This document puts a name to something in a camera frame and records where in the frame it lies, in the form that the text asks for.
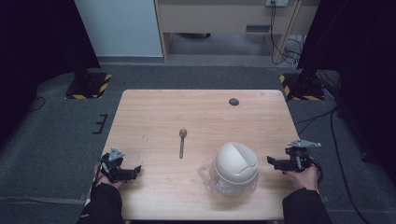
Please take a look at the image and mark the person's left hand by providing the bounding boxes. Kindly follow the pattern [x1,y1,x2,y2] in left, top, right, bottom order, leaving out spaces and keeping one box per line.
[92,163,123,190]

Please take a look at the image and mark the white round trash can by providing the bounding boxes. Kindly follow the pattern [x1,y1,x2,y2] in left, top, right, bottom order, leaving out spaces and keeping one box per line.
[212,141,260,194]

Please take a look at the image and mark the long black floor cable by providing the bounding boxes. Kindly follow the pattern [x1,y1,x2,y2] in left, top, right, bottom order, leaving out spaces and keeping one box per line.
[329,109,372,224]

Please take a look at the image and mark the white panel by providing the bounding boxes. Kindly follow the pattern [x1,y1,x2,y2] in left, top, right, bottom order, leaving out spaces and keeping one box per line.
[74,0,164,58]

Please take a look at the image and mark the black cables under desk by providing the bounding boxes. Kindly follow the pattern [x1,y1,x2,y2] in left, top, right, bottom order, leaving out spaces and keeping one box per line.
[268,1,305,73]

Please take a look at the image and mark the black curtain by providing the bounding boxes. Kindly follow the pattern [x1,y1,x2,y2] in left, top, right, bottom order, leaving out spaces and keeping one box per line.
[296,0,396,186]
[0,0,101,148]

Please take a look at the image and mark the right hand-held gripper black cable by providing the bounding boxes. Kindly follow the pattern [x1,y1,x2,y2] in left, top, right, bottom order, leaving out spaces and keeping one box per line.
[309,156,325,185]

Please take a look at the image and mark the person's right hand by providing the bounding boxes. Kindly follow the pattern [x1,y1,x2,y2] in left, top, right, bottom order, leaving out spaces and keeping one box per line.
[283,165,319,191]

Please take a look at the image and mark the left hand-held gripper black cable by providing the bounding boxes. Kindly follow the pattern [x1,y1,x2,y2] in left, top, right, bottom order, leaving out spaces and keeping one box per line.
[91,161,106,191]

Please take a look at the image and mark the clear plastic bag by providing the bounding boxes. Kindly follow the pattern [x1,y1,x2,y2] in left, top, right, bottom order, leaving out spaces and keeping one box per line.
[197,158,260,198]

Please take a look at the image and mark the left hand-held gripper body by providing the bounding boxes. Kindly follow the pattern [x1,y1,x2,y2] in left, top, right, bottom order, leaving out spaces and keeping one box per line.
[99,147,126,183]

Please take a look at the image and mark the metal spoon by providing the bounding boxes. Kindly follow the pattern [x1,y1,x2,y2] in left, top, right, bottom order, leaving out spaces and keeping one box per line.
[178,127,189,160]

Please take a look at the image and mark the grey power strip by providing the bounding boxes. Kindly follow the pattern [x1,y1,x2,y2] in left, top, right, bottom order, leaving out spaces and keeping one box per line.
[264,0,290,8]

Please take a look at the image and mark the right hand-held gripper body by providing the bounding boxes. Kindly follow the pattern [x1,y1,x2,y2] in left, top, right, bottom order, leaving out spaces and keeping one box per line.
[285,139,322,174]

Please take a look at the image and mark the black striped-edge stand base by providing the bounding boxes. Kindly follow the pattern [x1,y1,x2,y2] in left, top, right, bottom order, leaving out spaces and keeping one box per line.
[64,71,113,101]
[277,72,327,102]

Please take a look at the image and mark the hand-held gripper black cable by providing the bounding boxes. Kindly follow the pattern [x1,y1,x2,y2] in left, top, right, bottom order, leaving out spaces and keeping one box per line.
[91,161,106,191]
[309,156,325,185]

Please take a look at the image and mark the thin black floor cable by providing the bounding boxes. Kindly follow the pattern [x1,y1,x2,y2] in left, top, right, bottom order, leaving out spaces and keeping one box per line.
[28,95,48,113]

